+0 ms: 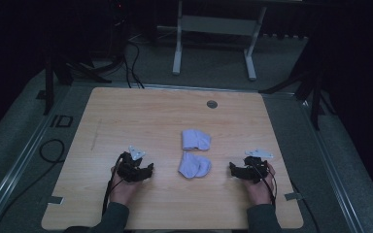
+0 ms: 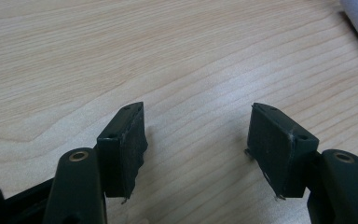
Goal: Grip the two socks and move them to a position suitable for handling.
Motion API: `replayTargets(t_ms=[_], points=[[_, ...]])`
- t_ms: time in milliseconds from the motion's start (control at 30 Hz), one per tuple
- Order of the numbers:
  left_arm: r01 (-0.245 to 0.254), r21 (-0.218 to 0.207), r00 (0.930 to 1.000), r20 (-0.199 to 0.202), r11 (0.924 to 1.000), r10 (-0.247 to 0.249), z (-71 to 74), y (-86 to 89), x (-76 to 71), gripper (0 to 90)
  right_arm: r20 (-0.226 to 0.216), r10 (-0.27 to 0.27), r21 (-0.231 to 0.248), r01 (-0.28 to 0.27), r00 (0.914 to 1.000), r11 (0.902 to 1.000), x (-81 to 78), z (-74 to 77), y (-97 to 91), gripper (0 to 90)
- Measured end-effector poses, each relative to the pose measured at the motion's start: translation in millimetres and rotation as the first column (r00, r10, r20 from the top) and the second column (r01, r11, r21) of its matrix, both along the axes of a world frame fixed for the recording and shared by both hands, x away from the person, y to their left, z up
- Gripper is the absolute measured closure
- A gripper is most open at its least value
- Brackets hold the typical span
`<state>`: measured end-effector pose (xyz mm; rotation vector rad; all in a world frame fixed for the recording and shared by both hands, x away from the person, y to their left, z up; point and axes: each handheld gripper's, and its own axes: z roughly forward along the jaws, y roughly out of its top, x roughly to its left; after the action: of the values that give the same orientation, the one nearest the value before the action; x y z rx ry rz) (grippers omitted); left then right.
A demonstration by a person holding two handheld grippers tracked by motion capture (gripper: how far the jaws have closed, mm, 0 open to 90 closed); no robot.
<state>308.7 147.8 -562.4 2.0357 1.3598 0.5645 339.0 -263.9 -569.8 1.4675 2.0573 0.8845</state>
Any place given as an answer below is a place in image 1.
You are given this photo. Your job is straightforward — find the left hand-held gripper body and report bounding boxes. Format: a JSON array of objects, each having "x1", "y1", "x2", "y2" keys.
[{"x1": 116, "y1": 145, "x2": 147, "y2": 183}]

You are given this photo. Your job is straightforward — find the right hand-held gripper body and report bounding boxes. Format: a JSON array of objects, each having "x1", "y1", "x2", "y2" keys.
[{"x1": 243, "y1": 148, "x2": 275, "y2": 184}]

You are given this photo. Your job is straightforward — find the light purple sock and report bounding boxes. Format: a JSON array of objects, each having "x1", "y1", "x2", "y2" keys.
[
  {"x1": 181, "y1": 128, "x2": 213, "y2": 151},
  {"x1": 177, "y1": 150, "x2": 213, "y2": 180}
]

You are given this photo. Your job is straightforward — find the person's left hand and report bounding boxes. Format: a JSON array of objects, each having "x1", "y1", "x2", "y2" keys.
[{"x1": 109, "y1": 164, "x2": 141, "y2": 207}]

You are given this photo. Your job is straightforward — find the person's right hand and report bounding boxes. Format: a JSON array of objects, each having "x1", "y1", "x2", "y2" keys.
[{"x1": 243, "y1": 162, "x2": 277, "y2": 207}]

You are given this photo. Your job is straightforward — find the grey tape piece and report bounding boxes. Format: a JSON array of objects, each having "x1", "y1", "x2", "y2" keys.
[
  {"x1": 47, "y1": 195, "x2": 65, "y2": 206},
  {"x1": 284, "y1": 191, "x2": 305, "y2": 202}
]

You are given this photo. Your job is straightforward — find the black floor tape marking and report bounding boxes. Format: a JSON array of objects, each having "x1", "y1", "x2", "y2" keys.
[{"x1": 50, "y1": 115, "x2": 75, "y2": 129}]

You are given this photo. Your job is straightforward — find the black metal stand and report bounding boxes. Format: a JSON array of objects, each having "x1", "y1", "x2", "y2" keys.
[
  {"x1": 42, "y1": 54, "x2": 113, "y2": 117},
  {"x1": 258, "y1": 64, "x2": 338, "y2": 131}
]

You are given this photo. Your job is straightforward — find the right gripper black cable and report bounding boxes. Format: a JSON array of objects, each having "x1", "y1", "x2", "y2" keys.
[{"x1": 254, "y1": 161, "x2": 278, "y2": 208}]

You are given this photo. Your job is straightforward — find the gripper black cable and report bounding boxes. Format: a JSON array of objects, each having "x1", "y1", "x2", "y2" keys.
[
  {"x1": 101, "y1": 151, "x2": 125, "y2": 217},
  {"x1": 254, "y1": 161, "x2": 278, "y2": 208}
]

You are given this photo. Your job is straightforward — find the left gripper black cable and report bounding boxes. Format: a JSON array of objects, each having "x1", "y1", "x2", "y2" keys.
[{"x1": 101, "y1": 151, "x2": 125, "y2": 217}]

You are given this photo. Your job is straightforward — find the metal floor rail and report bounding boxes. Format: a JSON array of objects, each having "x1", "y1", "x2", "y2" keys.
[
  {"x1": 299, "y1": 100, "x2": 367, "y2": 233},
  {"x1": 0, "y1": 84, "x2": 74, "y2": 231}
]

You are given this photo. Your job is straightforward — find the black floor cable loop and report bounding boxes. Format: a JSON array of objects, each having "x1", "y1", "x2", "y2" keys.
[{"x1": 0, "y1": 138, "x2": 67, "y2": 232}]

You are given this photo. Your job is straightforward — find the black cables on floor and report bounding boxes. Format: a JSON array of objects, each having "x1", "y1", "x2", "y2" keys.
[{"x1": 110, "y1": 18, "x2": 146, "y2": 89}]

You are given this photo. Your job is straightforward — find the white metal desk frame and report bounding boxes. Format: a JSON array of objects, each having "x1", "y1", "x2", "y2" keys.
[{"x1": 171, "y1": 0, "x2": 268, "y2": 82}]

